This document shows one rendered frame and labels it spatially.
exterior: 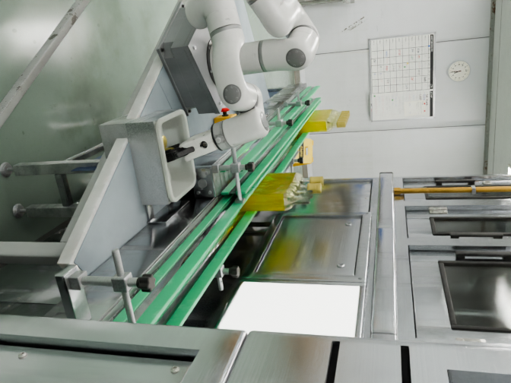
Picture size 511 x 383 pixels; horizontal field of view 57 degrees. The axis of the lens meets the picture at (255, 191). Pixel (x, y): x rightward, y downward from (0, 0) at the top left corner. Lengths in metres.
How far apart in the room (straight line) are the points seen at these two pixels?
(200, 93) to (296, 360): 1.13
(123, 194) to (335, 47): 6.25
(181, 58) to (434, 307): 0.95
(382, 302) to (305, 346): 0.72
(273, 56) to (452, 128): 6.15
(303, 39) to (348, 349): 1.08
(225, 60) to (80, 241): 0.53
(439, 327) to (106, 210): 0.81
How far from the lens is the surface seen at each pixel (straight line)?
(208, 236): 1.19
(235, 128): 1.19
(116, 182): 1.18
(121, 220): 1.20
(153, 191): 1.25
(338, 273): 1.31
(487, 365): 0.48
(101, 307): 0.96
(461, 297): 1.31
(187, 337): 0.52
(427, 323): 1.20
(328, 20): 7.26
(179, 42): 1.42
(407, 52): 7.23
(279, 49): 1.43
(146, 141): 1.22
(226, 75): 1.16
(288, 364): 0.47
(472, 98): 7.41
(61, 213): 1.88
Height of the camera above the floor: 1.39
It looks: 16 degrees down
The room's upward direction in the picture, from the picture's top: 89 degrees clockwise
